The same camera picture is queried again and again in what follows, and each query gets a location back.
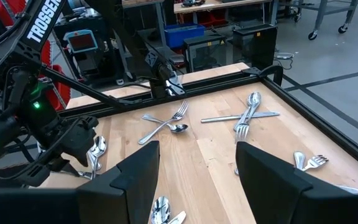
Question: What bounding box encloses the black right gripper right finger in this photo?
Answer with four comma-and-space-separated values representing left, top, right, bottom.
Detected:
236, 142, 313, 224

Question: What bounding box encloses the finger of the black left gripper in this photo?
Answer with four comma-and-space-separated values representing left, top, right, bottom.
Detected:
47, 116, 99, 167
17, 163, 81, 188

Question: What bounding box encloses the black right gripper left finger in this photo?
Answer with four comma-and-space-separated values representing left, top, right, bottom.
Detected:
79, 141, 160, 224

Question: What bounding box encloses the silver spoon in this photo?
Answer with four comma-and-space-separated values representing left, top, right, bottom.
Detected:
233, 90, 263, 131
86, 135, 108, 180
140, 113, 190, 134
293, 151, 306, 171
150, 195, 172, 224

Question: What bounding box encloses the red storage bin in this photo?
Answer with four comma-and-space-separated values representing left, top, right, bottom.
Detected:
42, 39, 71, 111

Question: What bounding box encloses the silver fork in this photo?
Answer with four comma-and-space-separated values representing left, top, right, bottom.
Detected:
234, 104, 254, 144
301, 154, 329, 172
137, 100, 190, 146

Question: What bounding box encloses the light blue framed screen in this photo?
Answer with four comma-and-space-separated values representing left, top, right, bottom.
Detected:
63, 29, 99, 54

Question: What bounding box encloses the white power adapter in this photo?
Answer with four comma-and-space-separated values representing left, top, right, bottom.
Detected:
273, 52, 295, 60

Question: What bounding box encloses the black cabinet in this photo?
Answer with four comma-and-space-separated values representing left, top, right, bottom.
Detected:
232, 24, 278, 72

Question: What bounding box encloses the black box with window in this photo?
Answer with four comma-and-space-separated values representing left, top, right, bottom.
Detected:
183, 33, 229, 74

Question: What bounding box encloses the blue plastic bin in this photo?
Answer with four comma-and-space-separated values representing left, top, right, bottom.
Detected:
163, 23, 206, 49

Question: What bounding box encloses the grey metal cart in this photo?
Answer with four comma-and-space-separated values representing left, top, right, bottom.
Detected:
293, 0, 358, 41

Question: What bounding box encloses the wooden workbench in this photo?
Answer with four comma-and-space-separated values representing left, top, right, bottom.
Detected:
173, 0, 275, 15

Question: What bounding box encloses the black cable with plug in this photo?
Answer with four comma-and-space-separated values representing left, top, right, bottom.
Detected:
272, 57, 294, 72

